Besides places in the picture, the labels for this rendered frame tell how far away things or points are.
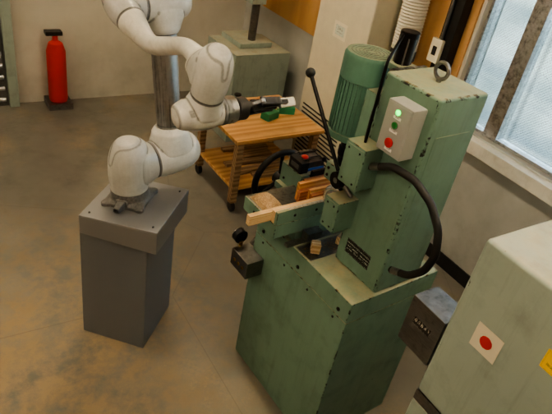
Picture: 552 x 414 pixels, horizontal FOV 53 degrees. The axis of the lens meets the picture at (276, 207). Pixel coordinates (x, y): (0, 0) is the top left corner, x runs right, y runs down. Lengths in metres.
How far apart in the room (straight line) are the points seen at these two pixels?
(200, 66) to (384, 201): 0.71
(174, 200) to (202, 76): 0.87
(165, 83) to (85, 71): 2.69
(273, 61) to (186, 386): 2.61
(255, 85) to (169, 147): 2.13
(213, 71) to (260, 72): 2.72
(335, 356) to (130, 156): 1.08
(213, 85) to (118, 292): 1.22
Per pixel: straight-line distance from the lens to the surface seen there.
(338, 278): 1.97
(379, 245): 1.87
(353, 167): 1.76
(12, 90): 4.74
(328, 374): 2.14
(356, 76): 1.87
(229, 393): 2.58
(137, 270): 2.40
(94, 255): 2.46
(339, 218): 1.87
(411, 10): 3.36
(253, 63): 4.24
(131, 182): 2.26
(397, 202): 1.77
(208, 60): 1.59
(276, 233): 2.00
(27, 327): 2.85
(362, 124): 1.88
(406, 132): 1.62
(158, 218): 2.27
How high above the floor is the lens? 2.04
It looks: 33 degrees down
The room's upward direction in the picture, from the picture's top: 11 degrees clockwise
